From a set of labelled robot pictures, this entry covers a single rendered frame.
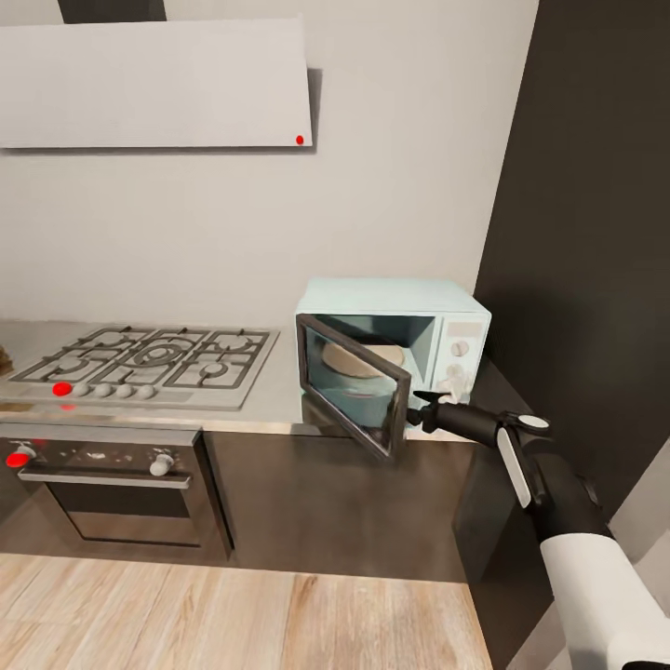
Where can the fridge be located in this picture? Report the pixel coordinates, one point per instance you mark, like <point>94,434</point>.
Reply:
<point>576,275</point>

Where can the oven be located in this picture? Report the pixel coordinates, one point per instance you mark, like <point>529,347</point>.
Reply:
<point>122,490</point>

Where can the burner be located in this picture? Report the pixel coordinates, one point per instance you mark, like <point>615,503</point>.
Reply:
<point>208,368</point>

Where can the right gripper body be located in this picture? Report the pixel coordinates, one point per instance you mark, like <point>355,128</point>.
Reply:
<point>452,418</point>

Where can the range hood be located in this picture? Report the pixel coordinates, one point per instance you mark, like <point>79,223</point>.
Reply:
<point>116,73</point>

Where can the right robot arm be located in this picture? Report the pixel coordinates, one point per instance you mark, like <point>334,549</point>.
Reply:
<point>609,618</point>

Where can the microwave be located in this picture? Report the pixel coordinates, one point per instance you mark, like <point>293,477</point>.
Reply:
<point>365,344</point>

